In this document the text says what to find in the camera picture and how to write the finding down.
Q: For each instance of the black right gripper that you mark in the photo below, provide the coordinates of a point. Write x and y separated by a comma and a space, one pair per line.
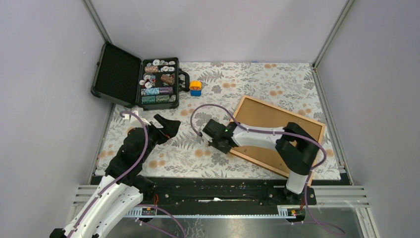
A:
225, 150

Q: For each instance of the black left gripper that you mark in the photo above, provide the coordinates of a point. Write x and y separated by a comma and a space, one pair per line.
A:
170, 129

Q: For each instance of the wooden picture frame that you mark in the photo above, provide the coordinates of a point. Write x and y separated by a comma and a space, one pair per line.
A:
242, 101

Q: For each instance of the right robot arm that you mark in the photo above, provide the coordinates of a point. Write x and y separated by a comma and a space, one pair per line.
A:
294, 145

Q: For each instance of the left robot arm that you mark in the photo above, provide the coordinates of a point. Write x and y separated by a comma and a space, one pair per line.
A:
121, 172

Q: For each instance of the green poker chip stack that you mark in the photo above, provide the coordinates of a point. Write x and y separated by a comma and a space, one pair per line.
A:
145, 100

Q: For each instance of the purple poker chip stack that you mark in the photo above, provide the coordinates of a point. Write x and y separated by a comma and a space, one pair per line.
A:
165, 90

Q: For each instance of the cyan poker chip stack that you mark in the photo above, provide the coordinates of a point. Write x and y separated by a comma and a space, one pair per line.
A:
150, 91

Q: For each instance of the floral patterned table mat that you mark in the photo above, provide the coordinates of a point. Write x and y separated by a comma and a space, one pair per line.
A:
290, 86

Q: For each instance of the black poker chip case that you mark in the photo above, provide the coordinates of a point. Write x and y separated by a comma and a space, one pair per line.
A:
120, 76

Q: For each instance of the yellow and blue toy block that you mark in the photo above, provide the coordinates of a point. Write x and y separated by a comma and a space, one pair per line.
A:
195, 88

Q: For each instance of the orange poker chip roll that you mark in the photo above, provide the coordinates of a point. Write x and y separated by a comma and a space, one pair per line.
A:
167, 79

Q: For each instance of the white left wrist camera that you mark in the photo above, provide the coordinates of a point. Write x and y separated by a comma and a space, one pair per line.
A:
137, 111

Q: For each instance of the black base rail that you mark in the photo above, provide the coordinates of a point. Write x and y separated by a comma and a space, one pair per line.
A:
248, 197

